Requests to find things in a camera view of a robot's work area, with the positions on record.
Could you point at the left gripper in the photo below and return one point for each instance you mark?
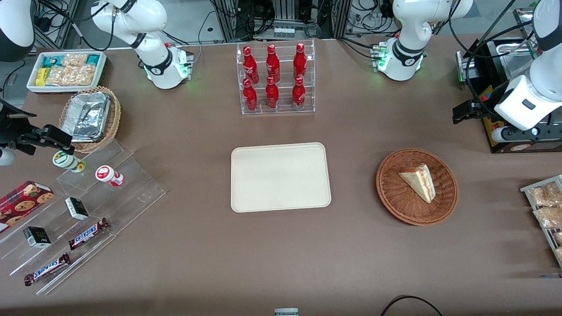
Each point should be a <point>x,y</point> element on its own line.
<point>497,95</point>

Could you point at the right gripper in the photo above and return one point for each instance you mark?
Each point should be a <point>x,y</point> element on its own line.
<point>9,130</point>

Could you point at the triangular sandwich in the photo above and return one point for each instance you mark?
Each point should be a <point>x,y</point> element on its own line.
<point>417,180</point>

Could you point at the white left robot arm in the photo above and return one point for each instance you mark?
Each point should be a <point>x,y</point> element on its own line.
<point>404,52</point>

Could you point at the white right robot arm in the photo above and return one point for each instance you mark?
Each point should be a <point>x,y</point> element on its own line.
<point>153,66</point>

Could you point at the light wicker basket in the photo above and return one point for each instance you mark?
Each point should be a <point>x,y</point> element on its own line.
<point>115,114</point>

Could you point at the tray of packaged snacks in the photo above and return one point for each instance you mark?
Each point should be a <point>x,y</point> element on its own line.
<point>527,189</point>

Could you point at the round brown wicker basket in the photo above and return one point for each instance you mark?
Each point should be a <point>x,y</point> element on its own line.
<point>395,197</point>

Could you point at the cream plastic tray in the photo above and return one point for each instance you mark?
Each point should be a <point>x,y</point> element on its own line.
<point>281,177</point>

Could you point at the green white yogurt cup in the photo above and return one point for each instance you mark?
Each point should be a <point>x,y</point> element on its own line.
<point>66,160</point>

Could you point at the stacked foil containers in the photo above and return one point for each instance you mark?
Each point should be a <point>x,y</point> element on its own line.
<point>85,116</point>

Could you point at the white rectangular snack bin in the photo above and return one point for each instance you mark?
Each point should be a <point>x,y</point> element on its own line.
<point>33,85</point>

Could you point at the yellow snack packet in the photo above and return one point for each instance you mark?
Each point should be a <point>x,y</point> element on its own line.
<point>41,76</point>

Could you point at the red cookie box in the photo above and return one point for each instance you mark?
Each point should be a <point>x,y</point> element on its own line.
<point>22,202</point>

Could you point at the steel warmer pan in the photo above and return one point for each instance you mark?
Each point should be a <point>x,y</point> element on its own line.
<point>518,61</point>

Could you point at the clear cracker bag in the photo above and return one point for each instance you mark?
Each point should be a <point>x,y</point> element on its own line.
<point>74,59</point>
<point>70,76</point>

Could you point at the red white yogurt cup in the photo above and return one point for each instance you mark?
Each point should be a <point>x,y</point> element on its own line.
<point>105,174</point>

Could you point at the small black carton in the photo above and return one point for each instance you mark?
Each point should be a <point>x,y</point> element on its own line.
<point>37,237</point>
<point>77,208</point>

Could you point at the teal snack packet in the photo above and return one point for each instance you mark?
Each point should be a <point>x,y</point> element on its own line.
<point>93,59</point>
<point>52,61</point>

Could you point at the black food warmer appliance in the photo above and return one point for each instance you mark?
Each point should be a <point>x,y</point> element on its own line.
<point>549,147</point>

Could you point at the clear acrylic step display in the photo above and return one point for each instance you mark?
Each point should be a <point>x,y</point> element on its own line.
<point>131,193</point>

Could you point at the Snickers bar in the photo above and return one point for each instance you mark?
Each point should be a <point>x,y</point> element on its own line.
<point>47,269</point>
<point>88,234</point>

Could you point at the bagged pastry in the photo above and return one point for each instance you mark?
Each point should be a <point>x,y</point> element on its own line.
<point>549,217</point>
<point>544,195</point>
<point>559,254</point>
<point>558,238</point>

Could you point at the red cola bottle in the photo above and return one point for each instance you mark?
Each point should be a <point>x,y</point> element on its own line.
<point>300,63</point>
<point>298,94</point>
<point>271,94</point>
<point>272,65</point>
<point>250,96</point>
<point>250,66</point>

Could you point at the clear acrylic bottle rack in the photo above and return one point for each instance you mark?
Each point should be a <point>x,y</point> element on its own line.
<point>285,74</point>

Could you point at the white terminal block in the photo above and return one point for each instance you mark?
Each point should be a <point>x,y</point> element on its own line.
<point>284,32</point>

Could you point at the grey device edge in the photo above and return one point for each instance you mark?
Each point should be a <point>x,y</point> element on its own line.
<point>286,312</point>

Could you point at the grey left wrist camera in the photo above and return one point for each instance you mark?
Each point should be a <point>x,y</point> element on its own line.
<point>497,134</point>

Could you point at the aluminium profile frame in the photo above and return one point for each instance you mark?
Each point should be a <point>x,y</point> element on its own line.
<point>228,19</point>

